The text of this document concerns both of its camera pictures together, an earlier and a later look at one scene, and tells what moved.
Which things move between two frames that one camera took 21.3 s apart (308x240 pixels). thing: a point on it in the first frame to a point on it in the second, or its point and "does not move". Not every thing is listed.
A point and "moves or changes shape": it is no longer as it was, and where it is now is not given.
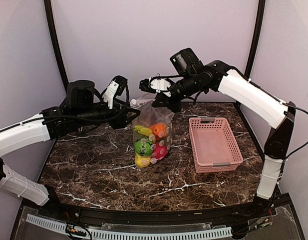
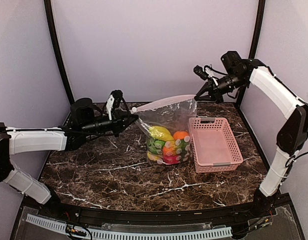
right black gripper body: x=189 y=86 to x=235 y=81
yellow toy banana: x=143 y=130 to x=160 y=133
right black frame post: x=261 y=9 does not move
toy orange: x=159 y=129 to x=180 y=135
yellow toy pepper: x=142 y=161 to x=153 y=157
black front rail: x=263 y=208 does not move
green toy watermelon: x=144 y=147 to x=156 y=146
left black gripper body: x=88 y=115 to x=94 y=127
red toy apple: x=159 y=151 to x=171 y=159
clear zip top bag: x=152 y=131 moves or changes shape
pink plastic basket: x=214 y=147 does not move
